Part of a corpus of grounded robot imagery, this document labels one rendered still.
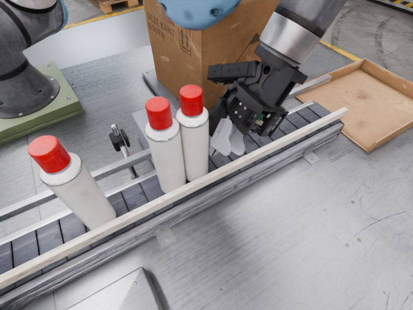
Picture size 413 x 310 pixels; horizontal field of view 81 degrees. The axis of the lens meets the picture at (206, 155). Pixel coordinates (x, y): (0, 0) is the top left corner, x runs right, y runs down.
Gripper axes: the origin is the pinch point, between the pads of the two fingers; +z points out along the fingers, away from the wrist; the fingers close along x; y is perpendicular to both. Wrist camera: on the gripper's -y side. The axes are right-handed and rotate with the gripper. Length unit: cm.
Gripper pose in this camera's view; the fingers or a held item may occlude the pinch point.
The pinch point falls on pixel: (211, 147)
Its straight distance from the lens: 47.1
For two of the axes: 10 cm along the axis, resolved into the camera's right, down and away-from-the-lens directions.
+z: -4.3, 7.4, 5.2
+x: 7.5, -0.3, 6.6
